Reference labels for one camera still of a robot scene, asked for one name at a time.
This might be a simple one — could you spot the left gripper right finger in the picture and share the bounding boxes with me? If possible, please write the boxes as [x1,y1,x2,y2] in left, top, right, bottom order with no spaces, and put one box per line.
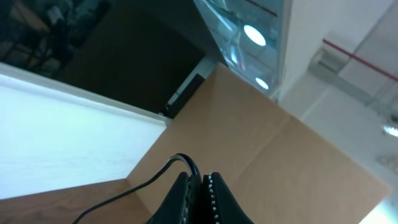
[202,172,253,224]

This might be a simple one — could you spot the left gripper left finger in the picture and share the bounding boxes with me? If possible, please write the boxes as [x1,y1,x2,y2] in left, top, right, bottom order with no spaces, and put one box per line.
[145,172,190,224]

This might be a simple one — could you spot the cardboard box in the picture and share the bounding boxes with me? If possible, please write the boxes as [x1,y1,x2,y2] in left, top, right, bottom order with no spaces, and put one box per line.
[127,64,391,224]

